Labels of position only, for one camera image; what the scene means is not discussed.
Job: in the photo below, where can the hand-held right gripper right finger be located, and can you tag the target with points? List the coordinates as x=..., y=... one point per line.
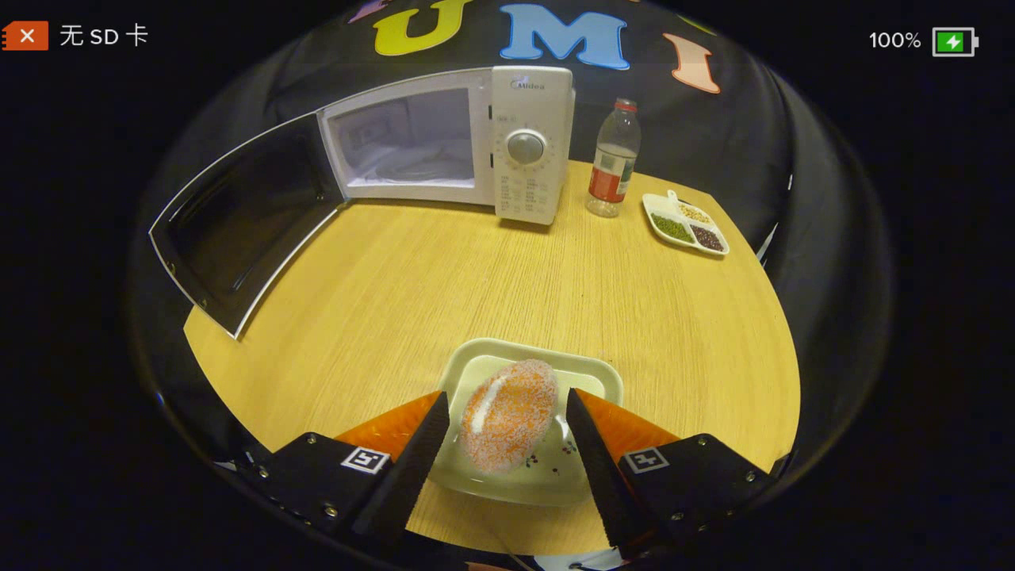
x=599, y=468

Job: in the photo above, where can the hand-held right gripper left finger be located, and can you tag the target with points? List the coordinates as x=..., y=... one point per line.
x=412, y=468

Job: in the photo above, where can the orange sugared bread roll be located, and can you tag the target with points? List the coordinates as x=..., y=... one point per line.
x=511, y=416

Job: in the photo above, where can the white microwave oven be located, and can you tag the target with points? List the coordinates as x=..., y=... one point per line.
x=523, y=143

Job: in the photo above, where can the pale green rectangular plate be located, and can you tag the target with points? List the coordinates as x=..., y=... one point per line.
x=547, y=476

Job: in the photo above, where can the white divided dish of beans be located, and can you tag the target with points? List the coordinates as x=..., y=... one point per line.
x=686, y=226

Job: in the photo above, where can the clear bottle with red label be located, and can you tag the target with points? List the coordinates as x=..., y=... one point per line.
x=612, y=162

